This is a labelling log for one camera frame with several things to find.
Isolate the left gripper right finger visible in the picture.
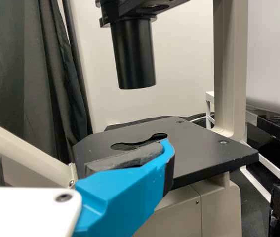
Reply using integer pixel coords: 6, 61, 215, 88
73, 138, 175, 237

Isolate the white box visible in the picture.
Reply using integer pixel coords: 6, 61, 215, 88
65, 0, 280, 125

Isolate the cream microscope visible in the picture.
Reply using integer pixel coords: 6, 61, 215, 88
0, 0, 259, 237

